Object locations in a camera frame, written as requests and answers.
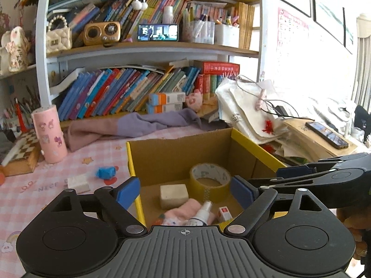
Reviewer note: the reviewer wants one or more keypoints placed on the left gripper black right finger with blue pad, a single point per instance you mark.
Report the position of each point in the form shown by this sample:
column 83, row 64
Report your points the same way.
column 256, row 206

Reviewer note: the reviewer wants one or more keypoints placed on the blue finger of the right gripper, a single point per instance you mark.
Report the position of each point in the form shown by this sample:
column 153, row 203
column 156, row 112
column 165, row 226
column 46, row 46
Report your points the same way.
column 310, row 169

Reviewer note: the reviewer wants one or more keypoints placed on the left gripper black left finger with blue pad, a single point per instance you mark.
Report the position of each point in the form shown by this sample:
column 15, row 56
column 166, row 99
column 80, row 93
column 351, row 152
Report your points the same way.
column 115, row 203

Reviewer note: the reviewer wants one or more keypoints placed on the small white red box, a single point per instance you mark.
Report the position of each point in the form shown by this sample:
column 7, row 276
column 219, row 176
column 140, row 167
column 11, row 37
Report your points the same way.
column 223, row 214

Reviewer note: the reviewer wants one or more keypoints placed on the white blue spray bottle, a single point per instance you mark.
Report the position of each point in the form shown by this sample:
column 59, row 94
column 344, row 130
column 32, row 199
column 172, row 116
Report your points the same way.
column 203, row 217

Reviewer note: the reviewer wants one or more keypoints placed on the white plug charger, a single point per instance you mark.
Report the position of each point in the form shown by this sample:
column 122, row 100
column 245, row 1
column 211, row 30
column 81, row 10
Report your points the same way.
column 173, row 196

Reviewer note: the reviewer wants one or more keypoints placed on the pink sock with rabbit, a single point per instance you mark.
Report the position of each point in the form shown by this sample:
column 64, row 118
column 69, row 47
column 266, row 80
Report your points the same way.
column 179, row 216

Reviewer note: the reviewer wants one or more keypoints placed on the white power adapter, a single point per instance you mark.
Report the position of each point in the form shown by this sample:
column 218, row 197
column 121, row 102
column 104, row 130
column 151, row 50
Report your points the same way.
column 78, row 183

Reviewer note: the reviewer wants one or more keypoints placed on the smartphone on books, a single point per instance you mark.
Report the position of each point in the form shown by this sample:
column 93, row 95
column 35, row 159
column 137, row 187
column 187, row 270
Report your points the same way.
column 328, row 135

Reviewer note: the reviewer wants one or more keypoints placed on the pink checkered desk mat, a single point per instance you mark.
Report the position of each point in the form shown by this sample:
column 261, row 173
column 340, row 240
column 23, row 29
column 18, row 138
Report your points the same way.
column 24, row 196

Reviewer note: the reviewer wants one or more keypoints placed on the yellow tape roll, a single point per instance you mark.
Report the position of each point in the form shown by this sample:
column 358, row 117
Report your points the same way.
column 209, row 182

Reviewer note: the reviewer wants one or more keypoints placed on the yellow cardboard box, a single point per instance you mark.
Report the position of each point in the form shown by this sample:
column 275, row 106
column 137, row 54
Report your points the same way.
column 169, row 161

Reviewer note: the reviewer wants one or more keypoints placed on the pink purple cloth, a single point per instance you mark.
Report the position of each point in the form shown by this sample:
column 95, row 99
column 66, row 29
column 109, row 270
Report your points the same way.
column 81, row 133

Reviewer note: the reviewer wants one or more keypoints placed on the white canvas bag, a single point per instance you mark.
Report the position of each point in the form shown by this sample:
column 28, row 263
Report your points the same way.
column 237, row 102

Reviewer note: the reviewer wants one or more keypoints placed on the wooden chess board box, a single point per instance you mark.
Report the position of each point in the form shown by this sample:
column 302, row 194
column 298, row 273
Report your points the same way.
column 26, row 159

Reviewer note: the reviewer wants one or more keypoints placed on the pink cylindrical sticker container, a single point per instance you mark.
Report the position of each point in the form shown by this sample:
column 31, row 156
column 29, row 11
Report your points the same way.
column 49, row 133

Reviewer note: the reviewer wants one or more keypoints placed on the lower orange white box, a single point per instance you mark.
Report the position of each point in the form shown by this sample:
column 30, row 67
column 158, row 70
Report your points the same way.
column 151, row 109

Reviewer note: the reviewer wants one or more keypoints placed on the orange white box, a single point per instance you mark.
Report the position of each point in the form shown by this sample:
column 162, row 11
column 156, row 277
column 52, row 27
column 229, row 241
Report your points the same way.
column 151, row 109
column 163, row 98

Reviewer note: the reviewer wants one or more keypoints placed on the white tube on chessboard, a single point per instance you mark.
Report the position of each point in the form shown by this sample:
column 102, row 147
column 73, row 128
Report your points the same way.
column 13, row 152

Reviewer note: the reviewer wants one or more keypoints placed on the orange pink pump bottle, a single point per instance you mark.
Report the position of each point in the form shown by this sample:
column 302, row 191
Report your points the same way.
column 2, row 178

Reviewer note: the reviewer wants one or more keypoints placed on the upper orange white box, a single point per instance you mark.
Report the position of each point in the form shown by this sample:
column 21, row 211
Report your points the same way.
column 163, row 98

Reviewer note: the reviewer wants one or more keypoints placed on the pink pig plush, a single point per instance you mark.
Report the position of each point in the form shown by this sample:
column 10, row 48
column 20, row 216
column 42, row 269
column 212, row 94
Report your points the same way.
column 194, row 101

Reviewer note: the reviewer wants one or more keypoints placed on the red tassel ornament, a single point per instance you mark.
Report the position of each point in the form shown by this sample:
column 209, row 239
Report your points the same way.
column 20, row 117

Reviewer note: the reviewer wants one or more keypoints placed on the red thick book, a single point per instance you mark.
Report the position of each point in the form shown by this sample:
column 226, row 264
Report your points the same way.
column 217, row 68

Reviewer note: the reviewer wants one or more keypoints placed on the white bookshelf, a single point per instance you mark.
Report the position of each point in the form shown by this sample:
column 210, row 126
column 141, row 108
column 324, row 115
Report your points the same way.
column 106, row 80

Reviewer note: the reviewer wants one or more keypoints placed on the white pen holder box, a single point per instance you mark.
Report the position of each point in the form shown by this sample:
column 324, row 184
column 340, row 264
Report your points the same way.
column 226, row 35

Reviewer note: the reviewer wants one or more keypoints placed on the wooden retro radio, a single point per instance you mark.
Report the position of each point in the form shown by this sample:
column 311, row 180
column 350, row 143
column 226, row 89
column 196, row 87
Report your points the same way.
column 102, row 33

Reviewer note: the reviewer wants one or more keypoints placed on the phone on shelf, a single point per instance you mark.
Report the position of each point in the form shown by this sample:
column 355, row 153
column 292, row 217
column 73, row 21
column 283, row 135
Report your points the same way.
column 158, row 32

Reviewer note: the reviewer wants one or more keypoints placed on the cream quilted pearl handbag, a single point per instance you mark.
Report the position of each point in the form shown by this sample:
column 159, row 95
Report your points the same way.
column 59, row 35

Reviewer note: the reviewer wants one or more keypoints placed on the white rabbit figurine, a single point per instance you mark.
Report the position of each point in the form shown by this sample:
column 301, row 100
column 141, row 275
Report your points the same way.
column 18, row 49

